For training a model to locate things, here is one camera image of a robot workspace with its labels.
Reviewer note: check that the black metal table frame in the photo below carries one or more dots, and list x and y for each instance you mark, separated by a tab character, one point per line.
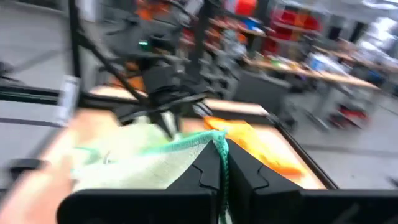
74	37

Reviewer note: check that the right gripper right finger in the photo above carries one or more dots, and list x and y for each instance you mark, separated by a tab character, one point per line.
245	177

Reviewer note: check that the orange microfiber towel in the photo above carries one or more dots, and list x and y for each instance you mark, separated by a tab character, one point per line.
248	140

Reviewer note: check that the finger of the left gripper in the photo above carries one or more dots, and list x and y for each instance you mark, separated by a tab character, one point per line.
178	121
163	124

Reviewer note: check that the background wooden workbench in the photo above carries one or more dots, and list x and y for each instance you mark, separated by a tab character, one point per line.
326	76

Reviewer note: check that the pale green tagged towel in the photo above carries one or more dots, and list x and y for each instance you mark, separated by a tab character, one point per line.
140	165

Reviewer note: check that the short white bar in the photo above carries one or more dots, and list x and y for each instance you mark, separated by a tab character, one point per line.
69	99

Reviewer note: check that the red storage bin rack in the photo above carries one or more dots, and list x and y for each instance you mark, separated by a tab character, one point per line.
286	31

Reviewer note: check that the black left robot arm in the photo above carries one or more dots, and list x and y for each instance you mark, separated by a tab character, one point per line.
155	40

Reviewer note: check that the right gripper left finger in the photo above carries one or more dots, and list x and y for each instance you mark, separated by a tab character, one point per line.
205	174

